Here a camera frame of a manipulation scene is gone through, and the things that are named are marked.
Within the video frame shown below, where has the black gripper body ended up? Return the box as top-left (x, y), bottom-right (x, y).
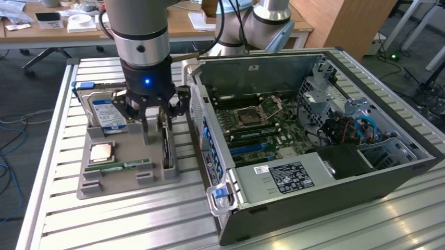
top-left (120, 56), bottom-right (176, 102)

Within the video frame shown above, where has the black graphics card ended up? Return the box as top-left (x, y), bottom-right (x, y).
top-left (158, 114), bottom-right (175, 170)

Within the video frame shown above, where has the hard disk blue caddy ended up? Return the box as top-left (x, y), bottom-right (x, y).
top-left (72, 79), bottom-right (136, 135)

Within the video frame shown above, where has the copper CPU chip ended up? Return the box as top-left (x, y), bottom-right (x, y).
top-left (90, 142), bottom-right (114, 164)

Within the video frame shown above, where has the CPU socket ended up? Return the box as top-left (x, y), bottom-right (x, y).
top-left (232, 106), bottom-right (270, 130)

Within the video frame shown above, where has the white paper stack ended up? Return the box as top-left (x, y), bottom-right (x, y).
top-left (187, 11), bottom-right (218, 32)

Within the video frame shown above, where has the flat white box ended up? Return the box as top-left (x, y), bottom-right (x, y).
top-left (65, 22), bottom-right (98, 34)

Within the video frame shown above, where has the PCIe expansion slot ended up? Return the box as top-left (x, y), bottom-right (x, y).
top-left (230, 144), bottom-right (269, 157)

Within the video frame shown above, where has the copper socket cover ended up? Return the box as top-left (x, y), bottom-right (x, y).
top-left (259, 95), bottom-right (283, 121)

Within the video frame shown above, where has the grey parts rack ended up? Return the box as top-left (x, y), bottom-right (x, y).
top-left (76, 121), bottom-right (182, 201)

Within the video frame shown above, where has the white tape roll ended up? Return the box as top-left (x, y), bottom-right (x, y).
top-left (68, 14), bottom-right (92, 26)

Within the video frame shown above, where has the brown cardboard box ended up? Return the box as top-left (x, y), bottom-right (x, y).
top-left (200, 0), bottom-right (219, 18)

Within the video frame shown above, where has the dark pouch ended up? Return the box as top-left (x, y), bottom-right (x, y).
top-left (81, 0), bottom-right (100, 13)

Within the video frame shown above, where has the green motherboard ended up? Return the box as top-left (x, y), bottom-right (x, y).
top-left (204, 85), bottom-right (319, 169)

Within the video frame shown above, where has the black office chair base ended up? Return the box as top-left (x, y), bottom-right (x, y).
top-left (19, 46), bottom-right (106, 78)

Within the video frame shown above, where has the white box black lid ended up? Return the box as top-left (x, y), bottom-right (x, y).
top-left (33, 12), bottom-right (64, 30)

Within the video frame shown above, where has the blue case release tab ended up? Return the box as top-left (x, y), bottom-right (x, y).
top-left (211, 187), bottom-right (227, 201)

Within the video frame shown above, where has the grey power supply unit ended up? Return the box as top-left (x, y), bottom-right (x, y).
top-left (234, 152), bottom-right (337, 205)

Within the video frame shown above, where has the perforated metal drive cage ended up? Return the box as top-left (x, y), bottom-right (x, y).
top-left (297, 60), bottom-right (350, 131)

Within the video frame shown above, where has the clear plastic bag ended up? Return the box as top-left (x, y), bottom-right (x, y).
top-left (0, 0), bottom-right (36, 24)

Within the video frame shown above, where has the open grey PC case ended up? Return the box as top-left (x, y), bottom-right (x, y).
top-left (180, 47), bottom-right (445, 247)

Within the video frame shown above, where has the white floor device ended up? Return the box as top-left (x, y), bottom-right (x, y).
top-left (370, 32), bottom-right (389, 57)

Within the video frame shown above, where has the wooden cabinet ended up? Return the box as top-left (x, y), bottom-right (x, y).
top-left (289, 0), bottom-right (400, 61)

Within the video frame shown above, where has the grey metal disk bay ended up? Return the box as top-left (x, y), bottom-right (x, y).
top-left (357, 137), bottom-right (418, 170)

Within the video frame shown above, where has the white floor cable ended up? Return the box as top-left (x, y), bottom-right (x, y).
top-left (0, 109), bottom-right (53, 126)

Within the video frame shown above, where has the wooden desk white frame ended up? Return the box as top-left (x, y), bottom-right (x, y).
top-left (0, 0), bottom-right (315, 57)

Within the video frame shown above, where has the black wire bundle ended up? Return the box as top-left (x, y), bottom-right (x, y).
top-left (302, 121), bottom-right (331, 146)

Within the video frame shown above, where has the blue floor cable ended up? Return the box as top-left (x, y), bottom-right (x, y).
top-left (0, 124), bottom-right (27, 224)

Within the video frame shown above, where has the red wire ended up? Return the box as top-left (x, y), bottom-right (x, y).
top-left (341, 118), bottom-right (350, 143)

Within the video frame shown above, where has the blue wire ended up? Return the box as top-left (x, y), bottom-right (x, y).
top-left (354, 116), bottom-right (383, 144)

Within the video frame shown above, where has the black stand with cables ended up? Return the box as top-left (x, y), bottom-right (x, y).
top-left (402, 66), bottom-right (445, 118)

